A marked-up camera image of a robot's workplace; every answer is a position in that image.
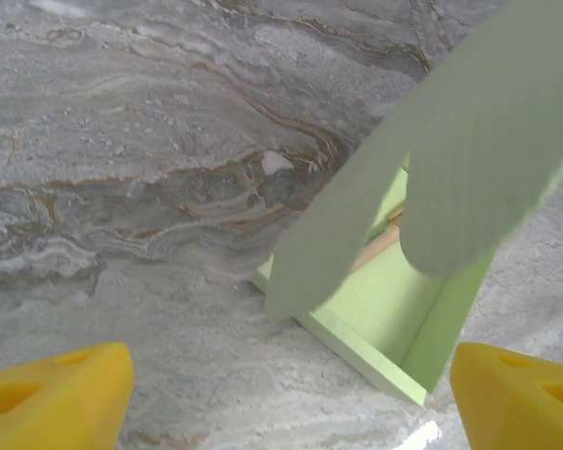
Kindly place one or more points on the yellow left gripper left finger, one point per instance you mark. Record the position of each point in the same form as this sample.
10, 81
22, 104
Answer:
61, 403

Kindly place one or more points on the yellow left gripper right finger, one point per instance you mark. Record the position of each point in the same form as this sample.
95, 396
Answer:
521, 403

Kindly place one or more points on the light wooden stick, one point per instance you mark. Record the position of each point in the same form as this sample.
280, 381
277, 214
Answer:
379, 247

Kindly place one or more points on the light green paper box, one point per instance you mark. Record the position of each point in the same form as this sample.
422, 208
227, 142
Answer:
474, 140

